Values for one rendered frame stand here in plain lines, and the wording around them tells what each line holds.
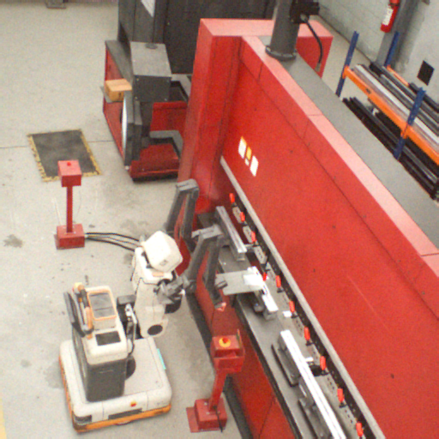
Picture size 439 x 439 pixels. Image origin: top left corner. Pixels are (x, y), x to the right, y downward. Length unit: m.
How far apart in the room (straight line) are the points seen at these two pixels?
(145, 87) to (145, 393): 2.01
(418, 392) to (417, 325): 0.28
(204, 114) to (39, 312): 2.06
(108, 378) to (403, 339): 1.98
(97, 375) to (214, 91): 1.95
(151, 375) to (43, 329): 1.03
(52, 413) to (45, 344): 0.60
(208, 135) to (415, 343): 2.21
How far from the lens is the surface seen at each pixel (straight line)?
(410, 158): 5.60
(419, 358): 2.73
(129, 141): 4.36
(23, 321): 5.06
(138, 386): 4.33
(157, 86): 4.18
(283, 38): 3.76
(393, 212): 2.75
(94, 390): 4.12
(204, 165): 4.45
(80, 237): 5.57
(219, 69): 4.07
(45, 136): 7.01
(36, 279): 5.36
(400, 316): 2.77
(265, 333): 3.98
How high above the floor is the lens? 3.82
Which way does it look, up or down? 39 degrees down
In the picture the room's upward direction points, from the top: 11 degrees clockwise
